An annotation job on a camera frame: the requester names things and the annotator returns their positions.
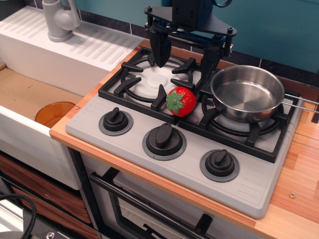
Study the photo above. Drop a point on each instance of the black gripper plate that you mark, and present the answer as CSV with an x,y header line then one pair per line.
x,y
191,22

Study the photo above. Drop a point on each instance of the red plastic toy strawberry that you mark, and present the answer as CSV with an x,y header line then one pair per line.
x,y
181,101

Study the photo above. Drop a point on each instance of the black middle stove knob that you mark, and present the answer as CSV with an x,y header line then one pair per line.
x,y
164,143

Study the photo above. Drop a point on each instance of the black stove knob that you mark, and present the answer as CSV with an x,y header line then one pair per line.
x,y
219,166
115,122
164,143

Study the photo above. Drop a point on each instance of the black left stove knob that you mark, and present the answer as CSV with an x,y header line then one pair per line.
x,y
115,122

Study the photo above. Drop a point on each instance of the grey toy stove top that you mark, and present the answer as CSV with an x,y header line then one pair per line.
x,y
250,192

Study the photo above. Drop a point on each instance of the black right stove knob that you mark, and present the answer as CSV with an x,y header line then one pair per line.
x,y
219,166

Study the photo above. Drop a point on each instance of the black left burner grate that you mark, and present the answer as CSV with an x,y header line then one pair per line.
x,y
140,87

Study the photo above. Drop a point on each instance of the black burner grate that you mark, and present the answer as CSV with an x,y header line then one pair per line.
x,y
140,87
268,140

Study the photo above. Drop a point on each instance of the stainless steel saucepan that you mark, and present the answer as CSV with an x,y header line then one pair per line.
x,y
249,94

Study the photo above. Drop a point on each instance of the black right burner grate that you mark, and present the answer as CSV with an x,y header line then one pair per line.
x,y
268,140

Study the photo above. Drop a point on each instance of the grey toy faucet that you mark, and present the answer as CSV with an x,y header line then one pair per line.
x,y
60,22

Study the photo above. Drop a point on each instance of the white toy sink unit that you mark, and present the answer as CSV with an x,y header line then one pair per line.
x,y
35,72

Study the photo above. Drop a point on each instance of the wooden drawer fronts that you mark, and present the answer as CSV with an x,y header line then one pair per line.
x,y
54,201

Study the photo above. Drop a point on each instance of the oven door with black handle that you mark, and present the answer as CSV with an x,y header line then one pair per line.
x,y
141,211

